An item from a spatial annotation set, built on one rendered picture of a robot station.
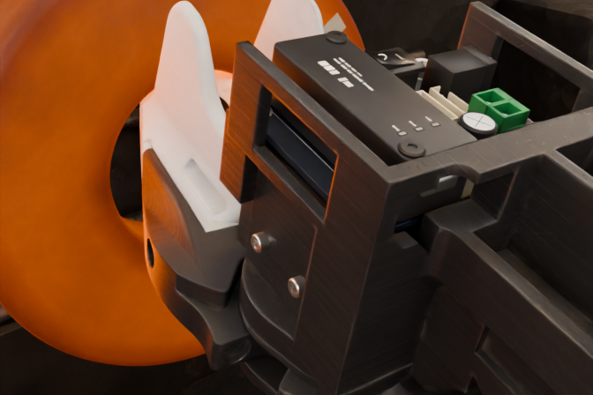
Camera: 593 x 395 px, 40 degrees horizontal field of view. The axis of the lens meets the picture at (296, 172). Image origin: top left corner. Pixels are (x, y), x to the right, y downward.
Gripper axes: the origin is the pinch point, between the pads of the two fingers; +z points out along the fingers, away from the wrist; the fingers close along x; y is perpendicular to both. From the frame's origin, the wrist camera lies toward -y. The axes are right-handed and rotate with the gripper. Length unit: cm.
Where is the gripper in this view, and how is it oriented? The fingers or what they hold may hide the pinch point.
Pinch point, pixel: (180, 98)
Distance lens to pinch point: 28.5
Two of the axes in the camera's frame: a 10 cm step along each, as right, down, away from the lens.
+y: 1.4, -8.0, -5.9
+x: -8.3, 2.3, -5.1
